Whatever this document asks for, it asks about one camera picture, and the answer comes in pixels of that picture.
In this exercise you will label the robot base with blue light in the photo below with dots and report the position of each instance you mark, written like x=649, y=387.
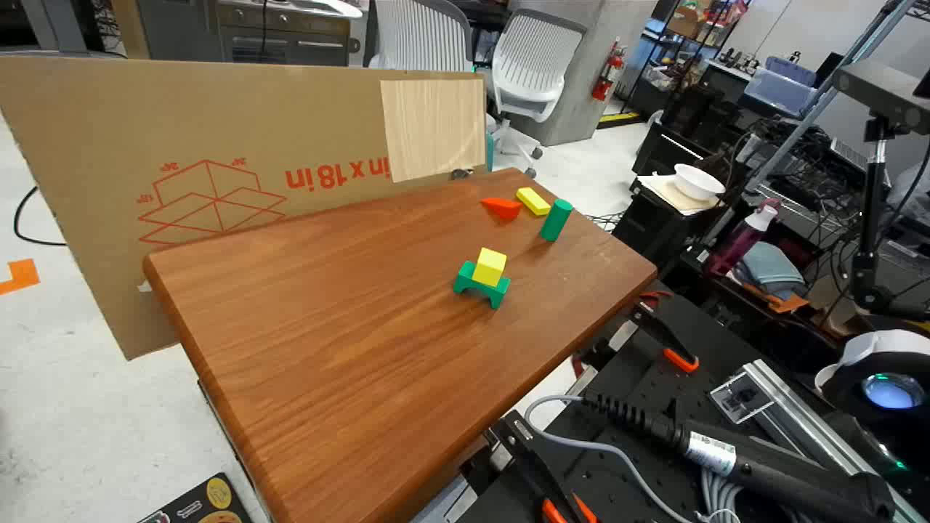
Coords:
x=888, y=381

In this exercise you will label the green cylindrical block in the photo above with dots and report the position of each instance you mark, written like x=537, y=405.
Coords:
x=555, y=219

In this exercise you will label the grey mesh chair back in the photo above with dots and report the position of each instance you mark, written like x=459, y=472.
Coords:
x=417, y=34

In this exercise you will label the dark printed pamphlet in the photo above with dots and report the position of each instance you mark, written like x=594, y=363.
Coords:
x=193, y=500

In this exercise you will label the light wood panel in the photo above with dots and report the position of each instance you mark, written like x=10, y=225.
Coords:
x=431, y=125

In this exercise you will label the white bowl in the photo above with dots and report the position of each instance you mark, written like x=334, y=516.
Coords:
x=699, y=180

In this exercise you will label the pink bottle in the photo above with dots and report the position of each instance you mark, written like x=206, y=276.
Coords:
x=735, y=249

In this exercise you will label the red fire extinguisher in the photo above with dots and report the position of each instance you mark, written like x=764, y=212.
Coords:
x=609, y=74

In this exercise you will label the orange wedge block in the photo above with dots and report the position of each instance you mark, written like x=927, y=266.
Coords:
x=501, y=206

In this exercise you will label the black perforated breadboard table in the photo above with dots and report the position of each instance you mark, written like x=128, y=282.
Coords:
x=639, y=475

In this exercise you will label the aluminium rail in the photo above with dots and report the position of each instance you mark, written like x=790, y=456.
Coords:
x=803, y=424

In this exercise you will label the white office chair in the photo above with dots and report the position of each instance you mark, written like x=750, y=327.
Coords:
x=529, y=61

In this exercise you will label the blue storage bin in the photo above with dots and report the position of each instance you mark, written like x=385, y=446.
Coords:
x=779, y=89

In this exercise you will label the fiducial tag card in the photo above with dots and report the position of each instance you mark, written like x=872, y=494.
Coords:
x=741, y=397

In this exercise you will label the black camera stand pole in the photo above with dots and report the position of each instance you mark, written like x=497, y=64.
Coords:
x=872, y=212

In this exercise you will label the yellow rectangular block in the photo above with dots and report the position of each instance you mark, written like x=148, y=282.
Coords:
x=533, y=201

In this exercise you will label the blue folded cloth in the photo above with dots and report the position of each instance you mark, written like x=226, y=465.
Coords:
x=771, y=266

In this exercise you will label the yellow cube block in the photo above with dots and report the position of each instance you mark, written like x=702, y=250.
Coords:
x=488, y=266

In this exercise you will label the green bridge block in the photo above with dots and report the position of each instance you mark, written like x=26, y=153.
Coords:
x=497, y=294

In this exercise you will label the grey metal cabinet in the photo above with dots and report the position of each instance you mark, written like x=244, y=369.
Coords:
x=279, y=29

